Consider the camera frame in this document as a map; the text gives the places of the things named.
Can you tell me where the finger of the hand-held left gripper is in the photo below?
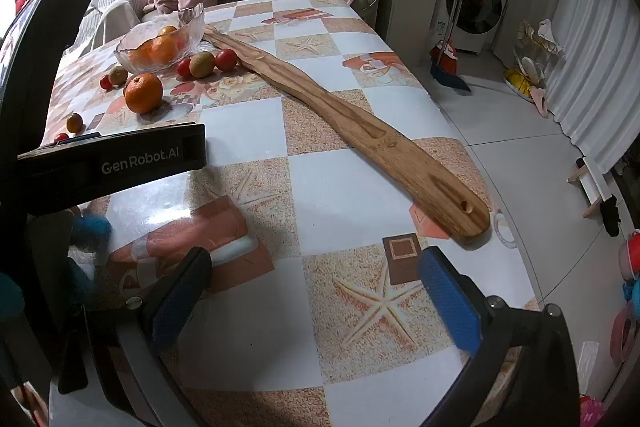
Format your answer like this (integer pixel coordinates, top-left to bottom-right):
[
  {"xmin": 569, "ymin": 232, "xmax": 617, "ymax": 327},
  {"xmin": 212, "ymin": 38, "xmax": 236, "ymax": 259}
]
[{"xmin": 69, "ymin": 213, "xmax": 114, "ymax": 254}]

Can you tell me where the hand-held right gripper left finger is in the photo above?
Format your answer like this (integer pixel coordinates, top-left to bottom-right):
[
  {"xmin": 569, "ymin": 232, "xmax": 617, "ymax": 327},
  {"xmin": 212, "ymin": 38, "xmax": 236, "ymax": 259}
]
[{"xmin": 50, "ymin": 247, "xmax": 214, "ymax": 427}]

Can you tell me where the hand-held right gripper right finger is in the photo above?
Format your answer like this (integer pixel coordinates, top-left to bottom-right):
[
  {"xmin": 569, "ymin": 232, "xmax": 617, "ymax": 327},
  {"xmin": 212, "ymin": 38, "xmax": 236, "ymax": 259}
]
[{"xmin": 419, "ymin": 246, "xmax": 581, "ymax": 427}]

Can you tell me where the white tape roll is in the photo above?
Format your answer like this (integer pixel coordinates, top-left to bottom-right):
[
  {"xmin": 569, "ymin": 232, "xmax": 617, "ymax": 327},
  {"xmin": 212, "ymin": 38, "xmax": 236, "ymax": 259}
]
[{"xmin": 492, "ymin": 209, "xmax": 519, "ymax": 251}]

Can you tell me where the clear glass bowl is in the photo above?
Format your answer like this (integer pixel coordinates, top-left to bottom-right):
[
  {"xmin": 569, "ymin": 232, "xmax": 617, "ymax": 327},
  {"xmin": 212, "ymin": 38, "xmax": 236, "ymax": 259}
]
[{"xmin": 114, "ymin": 3, "xmax": 205, "ymax": 74}]

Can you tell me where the checkered printed tablecloth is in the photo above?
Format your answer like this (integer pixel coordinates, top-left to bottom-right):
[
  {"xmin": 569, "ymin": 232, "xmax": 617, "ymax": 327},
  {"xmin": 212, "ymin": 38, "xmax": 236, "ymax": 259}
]
[{"xmin": 42, "ymin": 0, "xmax": 546, "ymax": 427}]

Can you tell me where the long wooden paddle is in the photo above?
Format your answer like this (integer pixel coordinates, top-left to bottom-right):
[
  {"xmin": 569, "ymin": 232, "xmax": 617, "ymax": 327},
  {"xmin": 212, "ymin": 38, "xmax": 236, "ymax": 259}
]
[{"xmin": 202, "ymin": 26, "xmax": 491, "ymax": 242}]

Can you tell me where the pink plastic toy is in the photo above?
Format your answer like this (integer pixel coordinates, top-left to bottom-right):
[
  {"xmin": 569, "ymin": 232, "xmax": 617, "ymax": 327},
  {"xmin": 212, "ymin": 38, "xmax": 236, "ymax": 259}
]
[{"xmin": 610, "ymin": 307, "xmax": 638, "ymax": 365}]

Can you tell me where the pink patterned bag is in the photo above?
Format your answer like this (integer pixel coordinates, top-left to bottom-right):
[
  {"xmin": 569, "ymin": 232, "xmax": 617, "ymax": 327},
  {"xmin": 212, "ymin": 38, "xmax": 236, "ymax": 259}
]
[{"xmin": 579, "ymin": 396, "xmax": 608, "ymax": 427}]

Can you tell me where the black sock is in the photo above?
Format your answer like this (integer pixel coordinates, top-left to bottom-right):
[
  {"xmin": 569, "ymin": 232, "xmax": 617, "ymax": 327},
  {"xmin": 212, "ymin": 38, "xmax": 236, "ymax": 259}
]
[{"xmin": 600, "ymin": 196, "xmax": 622, "ymax": 238}]

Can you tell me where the blue plastic toy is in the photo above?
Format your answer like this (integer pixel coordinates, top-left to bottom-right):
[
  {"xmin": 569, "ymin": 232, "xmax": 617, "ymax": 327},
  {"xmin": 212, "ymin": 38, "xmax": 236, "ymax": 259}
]
[{"xmin": 621, "ymin": 277, "xmax": 640, "ymax": 320}]

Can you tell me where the white wooden stool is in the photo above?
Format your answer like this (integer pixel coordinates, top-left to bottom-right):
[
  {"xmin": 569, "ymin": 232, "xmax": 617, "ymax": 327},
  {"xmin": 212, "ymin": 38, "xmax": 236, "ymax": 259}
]
[{"xmin": 566, "ymin": 156, "xmax": 619, "ymax": 219}]

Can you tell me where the pink slipper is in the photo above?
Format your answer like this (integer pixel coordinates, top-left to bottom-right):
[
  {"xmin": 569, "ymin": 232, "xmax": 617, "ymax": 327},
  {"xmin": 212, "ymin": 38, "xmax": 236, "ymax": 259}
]
[{"xmin": 530, "ymin": 87, "xmax": 551, "ymax": 118}]

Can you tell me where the red broom and dustpan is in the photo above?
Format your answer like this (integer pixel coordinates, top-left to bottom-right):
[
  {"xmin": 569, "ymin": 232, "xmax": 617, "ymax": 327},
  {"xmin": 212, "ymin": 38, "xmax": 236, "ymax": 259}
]
[{"xmin": 429, "ymin": 0, "xmax": 473, "ymax": 95}]

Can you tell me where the yellow cloth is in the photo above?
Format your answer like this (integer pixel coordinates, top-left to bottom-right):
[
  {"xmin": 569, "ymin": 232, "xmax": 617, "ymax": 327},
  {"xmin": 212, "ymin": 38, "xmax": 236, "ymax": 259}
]
[{"xmin": 505, "ymin": 69, "xmax": 534, "ymax": 98}]

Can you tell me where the small rack with cloths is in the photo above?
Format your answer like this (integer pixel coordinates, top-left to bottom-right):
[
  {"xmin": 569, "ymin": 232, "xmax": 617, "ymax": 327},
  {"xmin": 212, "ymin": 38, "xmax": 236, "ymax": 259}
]
[{"xmin": 504, "ymin": 19, "xmax": 567, "ymax": 118}]

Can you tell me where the white curtain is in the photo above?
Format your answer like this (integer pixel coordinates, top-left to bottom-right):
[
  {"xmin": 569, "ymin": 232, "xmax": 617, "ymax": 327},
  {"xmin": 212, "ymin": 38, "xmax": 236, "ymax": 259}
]
[{"xmin": 547, "ymin": 0, "xmax": 640, "ymax": 180}]

